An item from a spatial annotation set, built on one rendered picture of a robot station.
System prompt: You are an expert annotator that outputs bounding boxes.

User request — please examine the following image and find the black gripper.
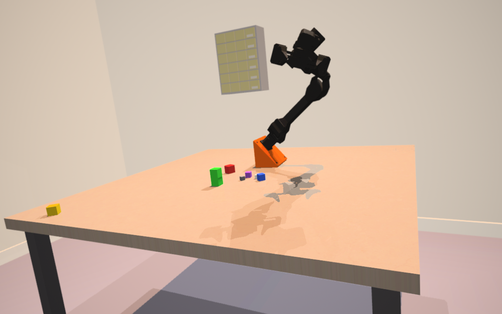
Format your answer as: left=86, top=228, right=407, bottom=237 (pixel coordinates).
left=270, top=43, right=331, bottom=76

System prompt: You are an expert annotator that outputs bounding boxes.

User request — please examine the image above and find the green block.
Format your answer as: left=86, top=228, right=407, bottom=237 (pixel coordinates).
left=210, top=176, right=223, bottom=186
left=210, top=167, right=222, bottom=178

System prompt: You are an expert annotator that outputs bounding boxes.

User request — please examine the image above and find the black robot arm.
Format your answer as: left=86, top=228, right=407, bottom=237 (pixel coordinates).
left=260, top=28, right=331, bottom=151

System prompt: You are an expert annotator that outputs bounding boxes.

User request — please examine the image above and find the yellow cube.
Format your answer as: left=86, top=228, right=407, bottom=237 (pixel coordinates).
left=46, top=204, right=61, bottom=216

